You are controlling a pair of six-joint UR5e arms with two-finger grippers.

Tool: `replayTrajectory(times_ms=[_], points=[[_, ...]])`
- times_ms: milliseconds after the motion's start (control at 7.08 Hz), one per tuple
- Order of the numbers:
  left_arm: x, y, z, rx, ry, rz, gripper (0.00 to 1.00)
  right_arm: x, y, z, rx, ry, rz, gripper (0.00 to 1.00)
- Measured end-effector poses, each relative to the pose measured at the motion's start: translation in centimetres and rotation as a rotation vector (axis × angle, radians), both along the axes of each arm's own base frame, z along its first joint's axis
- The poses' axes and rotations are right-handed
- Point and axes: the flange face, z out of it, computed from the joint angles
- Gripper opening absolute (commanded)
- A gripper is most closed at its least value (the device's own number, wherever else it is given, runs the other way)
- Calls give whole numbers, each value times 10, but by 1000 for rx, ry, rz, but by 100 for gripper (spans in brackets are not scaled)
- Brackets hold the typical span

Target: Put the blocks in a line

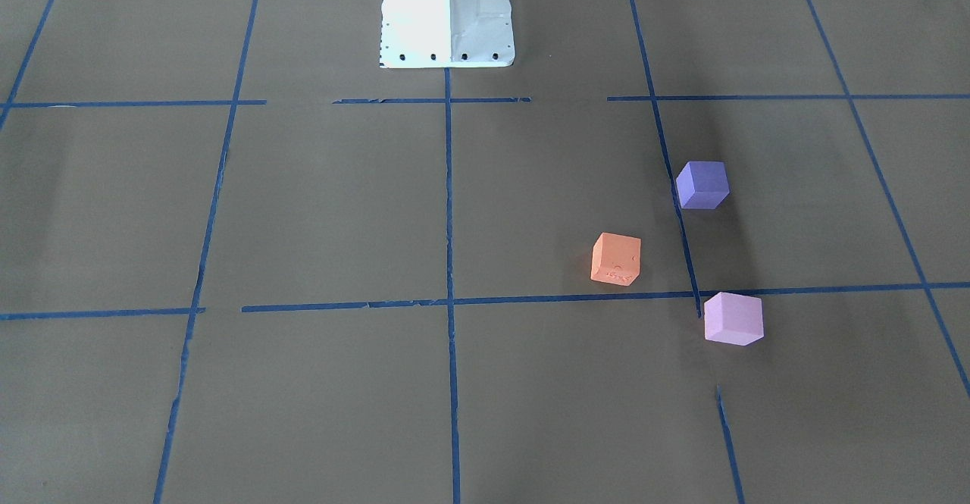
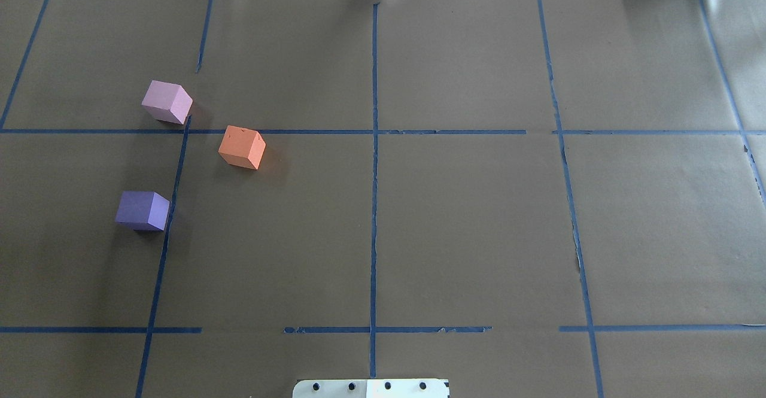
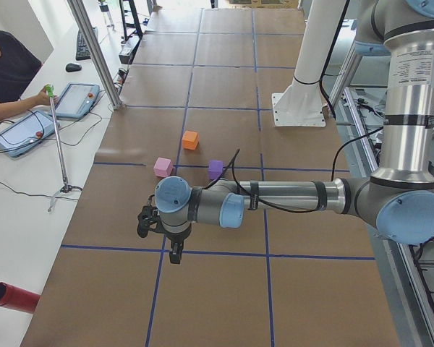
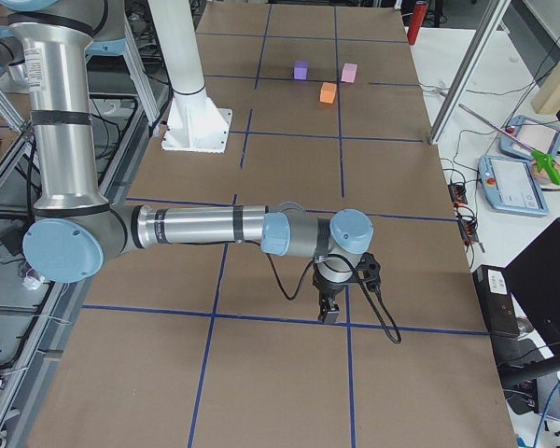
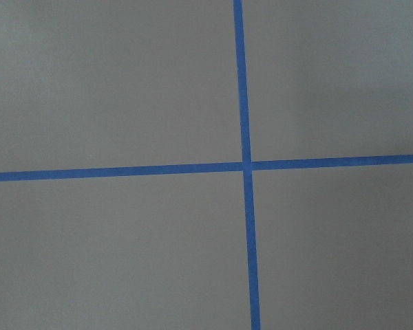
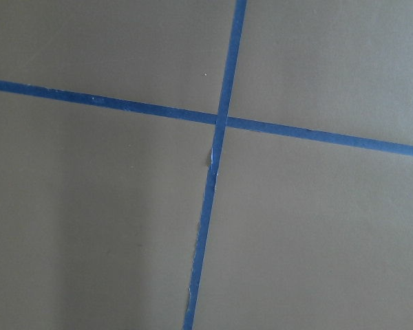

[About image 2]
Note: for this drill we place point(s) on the orange foam cube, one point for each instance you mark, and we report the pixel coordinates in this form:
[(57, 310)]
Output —
[(242, 147)]

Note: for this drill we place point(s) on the pink foam cube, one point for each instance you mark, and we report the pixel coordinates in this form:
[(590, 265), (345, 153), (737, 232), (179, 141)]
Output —
[(167, 102)]

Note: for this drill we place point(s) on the purple foam cube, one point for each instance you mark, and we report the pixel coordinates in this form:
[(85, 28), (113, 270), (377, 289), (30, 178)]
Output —
[(143, 211)]

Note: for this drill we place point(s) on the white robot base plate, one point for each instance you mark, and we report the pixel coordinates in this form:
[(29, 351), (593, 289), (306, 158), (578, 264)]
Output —
[(397, 387)]

